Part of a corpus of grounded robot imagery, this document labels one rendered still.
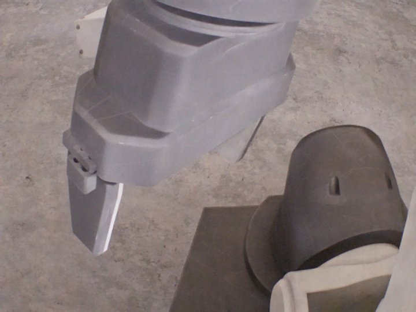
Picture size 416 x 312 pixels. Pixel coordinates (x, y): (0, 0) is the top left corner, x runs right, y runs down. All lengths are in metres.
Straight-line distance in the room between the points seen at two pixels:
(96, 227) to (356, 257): 0.39
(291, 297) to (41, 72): 0.81
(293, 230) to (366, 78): 0.69
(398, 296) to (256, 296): 0.47
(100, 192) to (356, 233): 0.40
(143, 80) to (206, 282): 0.56
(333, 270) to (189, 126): 0.39
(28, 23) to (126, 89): 1.18
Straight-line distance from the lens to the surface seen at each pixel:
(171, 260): 0.99
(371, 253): 0.64
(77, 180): 0.27
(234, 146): 0.36
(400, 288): 0.33
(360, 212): 0.64
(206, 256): 0.80
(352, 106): 1.25
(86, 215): 0.29
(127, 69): 0.25
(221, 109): 0.27
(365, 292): 0.66
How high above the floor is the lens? 0.87
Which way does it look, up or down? 51 degrees down
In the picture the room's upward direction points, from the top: 8 degrees clockwise
